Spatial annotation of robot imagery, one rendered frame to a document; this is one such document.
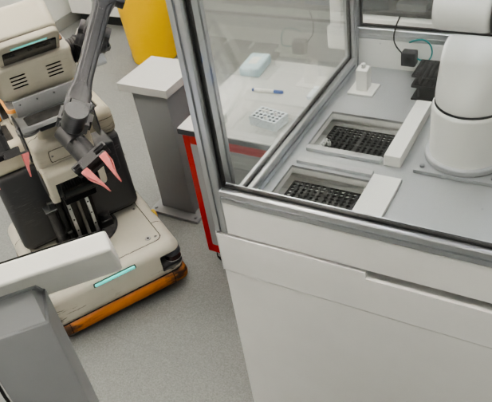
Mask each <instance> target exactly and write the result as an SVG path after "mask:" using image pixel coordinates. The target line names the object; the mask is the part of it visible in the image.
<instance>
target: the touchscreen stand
mask: <svg viewBox="0 0 492 402"><path fill-rule="evenodd" d="M42 297H43V302H44V309H45V321H43V322H41V323H38V324H36V325H31V326H30V327H27V328H24V329H20V330H18V331H15V332H12V333H8V334H7V335H4V336H1V337H0V383H1V385H2V387H3V388H4V389H5V390H6V393H7V394H8V396H9V397H10V399H11V400H12V402H100V401H99V400H98V398H97V396H96V393H95V391H94V389H93V387H92V385H91V383H90V381H89V379H88V377H87V374H86V372H85V370H84V368H83V366H82V364H81V362H80V360H79V358H78V355H77V353H76V351H75V349H74V347H73V345H72V343H71V341H70V339H69V336H68V334H67V333H66V331H65V328H64V326H63V325H62V323H61V319H60V318H59V316H58V314H57V311H56V310H55V308H54V306H53V303H52V301H51V299H50V297H49V295H48V293H47V291H46V289H43V291H42Z"/></svg>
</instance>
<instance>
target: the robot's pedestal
mask: <svg viewBox="0 0 492 402"><path fill-rule="evenodd" d="M116 85H117V88H118V90H119V91H123V92H128V93H132V95H133V98H134V101H135V104H136V109H137V112H138V116H139V118H140V123H141V127H142V130H143V133H144V138H145V141H146V145H147V147H148V152H149V156H150V159H151V162H152V166H153V170H154V173H155V178H156V181H157V184H158V188H159V193H160V195H161V199H160V200H159V201H158V202H157V203H156V204H155V205H154V206H153V207H152V208H151V209H154V210H155V211H156V212H157V213H158V214H161V215H166V216H170V217H172V218H176V219H181V220H184V221H188V222H190V223H196V224H198V223H199V222H200V221H201V220H202V216H201V213H200V210H199V203H198V200H197V196H196V192H195V186H194V182H193V179H192V175H191V169H190V165H189V162H188V158H187V152H186V148H185V144H184V141H183V135H181V134H178V132H177V128H178V127H179V126H180V125H181V124H182V123H183V122H184V121H185V120H186V119H187V118H188V117H189V116H190V110H189V107H188V103H187V96H186V92H185V88H184V84H183V78H182V73H181V70H180V66H179V60H178V59H172V58H165V57H154V56H150V57H149V58H148V59H147V60H146V61H144V62H143V63H142V64H140V65H139V66H137V67H136V68H135V69H133V70H132V71H131V72H130V73H129V74H128V75H126V76H125V77H123V78H122V79H121V80H120V81H118V82H117V83H116Z"/></svg>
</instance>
